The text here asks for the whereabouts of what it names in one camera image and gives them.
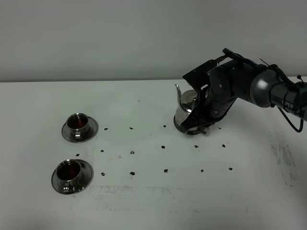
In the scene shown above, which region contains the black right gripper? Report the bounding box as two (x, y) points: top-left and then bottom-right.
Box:
(180, 59), (254, 131)

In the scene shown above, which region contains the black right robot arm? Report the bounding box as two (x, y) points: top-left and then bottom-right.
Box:
(179, 60), (307, 131)

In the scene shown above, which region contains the stainless steel teapot coaster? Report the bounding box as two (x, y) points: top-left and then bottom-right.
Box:
(173, 117), (203, 135)

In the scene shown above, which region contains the far stainless steel saucer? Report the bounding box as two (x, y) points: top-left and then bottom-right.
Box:
(61, 117), (99, 143)

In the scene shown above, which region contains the stainless steel saucer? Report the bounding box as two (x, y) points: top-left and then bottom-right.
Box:
(61, 117), (99, 143)
(51, 159), (94, 195)

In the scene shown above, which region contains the far stainless steel teacup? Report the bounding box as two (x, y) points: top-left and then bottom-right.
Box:
(66, 113), (89, 140)

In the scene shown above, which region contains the stainless steel teacup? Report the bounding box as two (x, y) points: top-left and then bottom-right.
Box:
(55, 159), (82, 194)
(66, 113), (89, 140)

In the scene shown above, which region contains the near stainless steel saucer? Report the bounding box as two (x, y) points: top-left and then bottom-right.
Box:
(51, 159), (94, 195)

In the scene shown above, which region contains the near stainless steel teacup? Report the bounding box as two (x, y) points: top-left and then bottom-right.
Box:
(55, 159), (82, 194)

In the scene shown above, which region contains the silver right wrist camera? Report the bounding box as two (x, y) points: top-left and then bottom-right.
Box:
(215, 48), (257, 66)

